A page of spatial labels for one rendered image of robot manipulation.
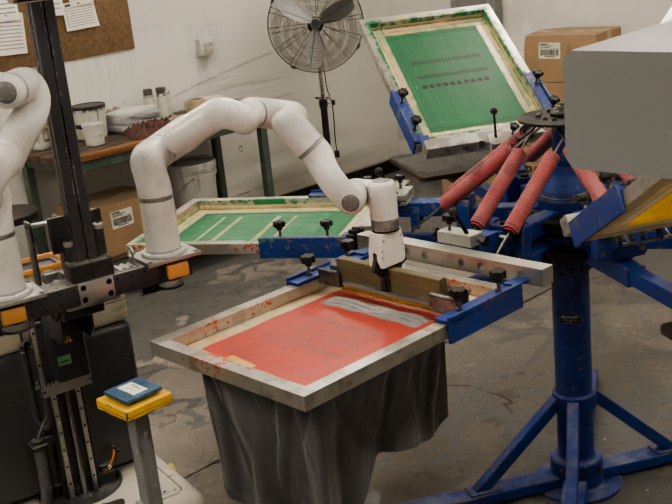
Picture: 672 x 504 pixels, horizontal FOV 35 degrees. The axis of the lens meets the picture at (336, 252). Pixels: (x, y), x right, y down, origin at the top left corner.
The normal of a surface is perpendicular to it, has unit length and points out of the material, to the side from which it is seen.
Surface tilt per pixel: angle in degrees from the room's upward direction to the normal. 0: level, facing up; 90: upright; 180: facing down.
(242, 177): 90
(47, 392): 90
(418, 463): 0
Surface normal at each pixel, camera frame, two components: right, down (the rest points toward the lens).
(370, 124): 0.70, 0.14
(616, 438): -0.10, -0.95
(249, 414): -0.68, 0.32
